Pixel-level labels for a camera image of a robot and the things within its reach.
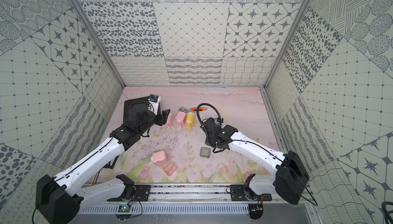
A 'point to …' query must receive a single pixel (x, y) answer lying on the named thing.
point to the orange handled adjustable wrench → (193, 109)
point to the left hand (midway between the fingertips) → (168, 109)
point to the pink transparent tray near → (170, 168)
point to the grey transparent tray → (205, 152)
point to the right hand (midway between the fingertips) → (213, 141)
